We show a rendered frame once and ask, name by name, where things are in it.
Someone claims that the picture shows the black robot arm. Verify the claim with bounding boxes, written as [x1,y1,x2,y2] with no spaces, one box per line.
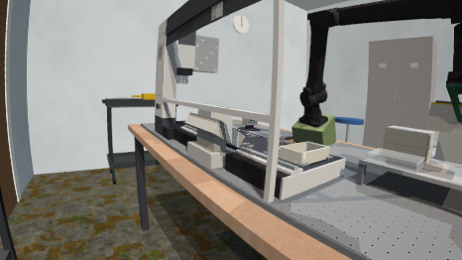
[299,0,462,128]

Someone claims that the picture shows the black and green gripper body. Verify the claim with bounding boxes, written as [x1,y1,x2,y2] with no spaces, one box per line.
[446,48,462,84]

